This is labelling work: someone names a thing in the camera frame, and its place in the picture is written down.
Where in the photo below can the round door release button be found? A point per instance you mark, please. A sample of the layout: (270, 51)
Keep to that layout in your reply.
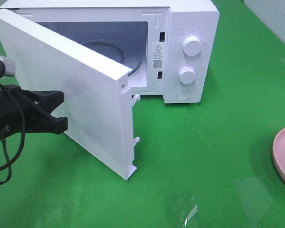
(183, 94)

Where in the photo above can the clear tape patch right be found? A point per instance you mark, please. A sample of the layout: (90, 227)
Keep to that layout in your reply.
(255, 197)

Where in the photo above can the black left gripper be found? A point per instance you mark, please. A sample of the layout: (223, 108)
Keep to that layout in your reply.
(18, 113)

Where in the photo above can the green table cloth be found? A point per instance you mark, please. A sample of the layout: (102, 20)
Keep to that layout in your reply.
(202, 147)

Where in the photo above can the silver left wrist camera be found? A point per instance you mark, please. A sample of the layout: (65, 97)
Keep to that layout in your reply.
(7, 67)

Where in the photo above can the clear tape patch centre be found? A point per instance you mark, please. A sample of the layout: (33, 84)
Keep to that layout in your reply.
(182, 210)

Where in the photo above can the white microwave oven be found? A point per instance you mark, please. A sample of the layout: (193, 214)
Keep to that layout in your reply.
(156, 27)

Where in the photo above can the glass microwave turntable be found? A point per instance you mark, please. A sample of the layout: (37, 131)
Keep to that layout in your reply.
(117, 51)

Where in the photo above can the white microwave knob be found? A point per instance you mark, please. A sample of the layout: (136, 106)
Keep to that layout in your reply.
(192, 46)
(187, 75)

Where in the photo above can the clear tape patch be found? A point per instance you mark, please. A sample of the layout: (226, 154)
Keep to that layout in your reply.
(182, 210)
(255, 197)

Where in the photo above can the white microwave door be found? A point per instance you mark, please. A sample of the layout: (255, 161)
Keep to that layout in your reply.
(97, 99)

